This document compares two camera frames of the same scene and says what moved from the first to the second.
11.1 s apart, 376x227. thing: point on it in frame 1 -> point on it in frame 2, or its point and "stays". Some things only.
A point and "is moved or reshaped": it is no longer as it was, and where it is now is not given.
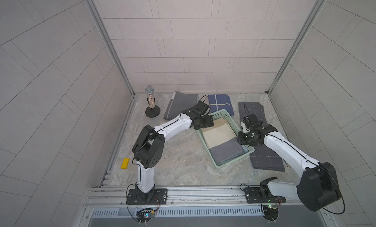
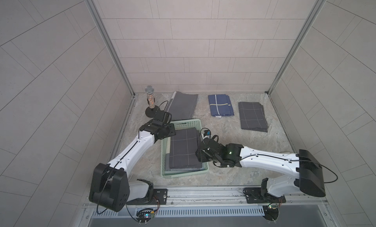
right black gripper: x=240 y=140 -> x=199 y=154
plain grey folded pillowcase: x=179 y=102 stays
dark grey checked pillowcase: x=246 y=108 stays
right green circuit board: x=270 y=212 stays
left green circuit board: x=145 y=215 stays
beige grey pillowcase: x=221 y=132 -> x=167 y=166
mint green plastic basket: x=223 y=113 -> x=165 y=148
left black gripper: x=208 y=122 -> x=172 y=130
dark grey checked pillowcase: x=263 y=157 is moved or reshaped
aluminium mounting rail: x=116 y=197 stays
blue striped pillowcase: x=219 y=102 stays
